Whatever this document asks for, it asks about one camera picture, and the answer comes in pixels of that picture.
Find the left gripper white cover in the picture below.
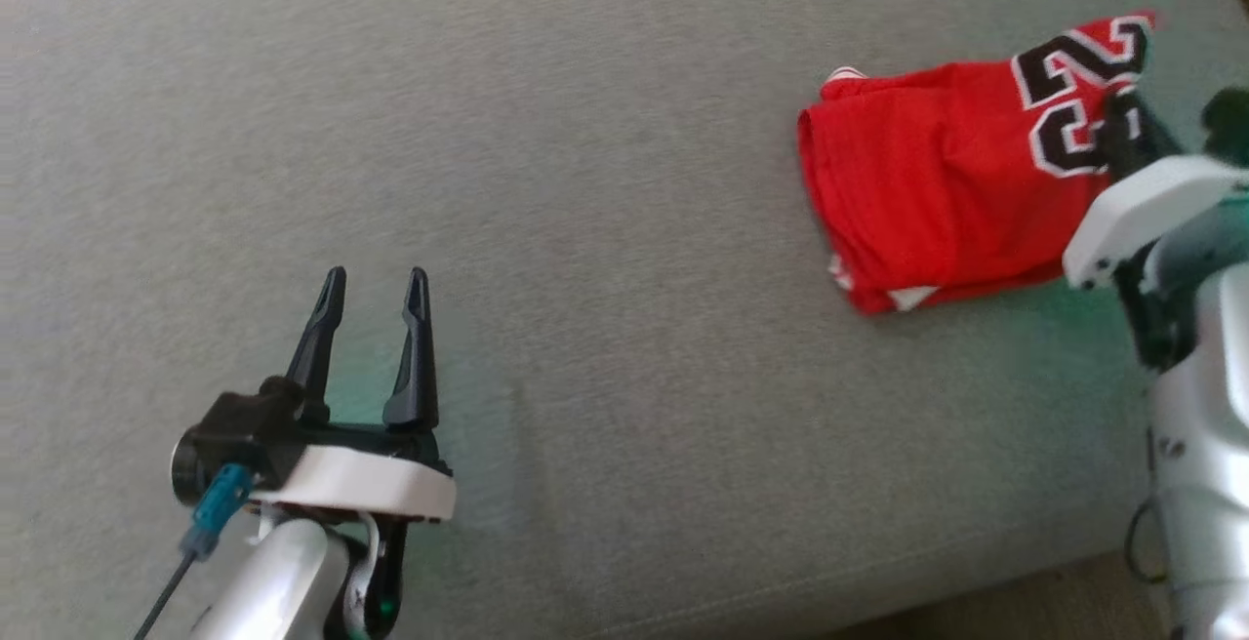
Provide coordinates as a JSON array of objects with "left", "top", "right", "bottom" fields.
[{"left": 249, "top": 266, "right": 458, "bottom": 524}]

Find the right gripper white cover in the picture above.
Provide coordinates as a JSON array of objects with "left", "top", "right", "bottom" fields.
[{"left": 1062, "top": 91, "right": 1249, "bottom": 369}]

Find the red basketball jersey white hem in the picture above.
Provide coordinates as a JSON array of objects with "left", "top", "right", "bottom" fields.
[{"left": 796, "top": 10, "right": 1158, "bottom": 317}]

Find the large grey sofa chaise seat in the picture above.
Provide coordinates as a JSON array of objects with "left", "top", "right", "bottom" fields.
[{"left": 0, "top": 0, "right": 1249, "bottom": 640}]

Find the left black cable teal plug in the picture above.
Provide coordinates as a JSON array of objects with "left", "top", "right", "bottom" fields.
[{"left": 131, "top": 462, "right": 257, "bottom": 640}]

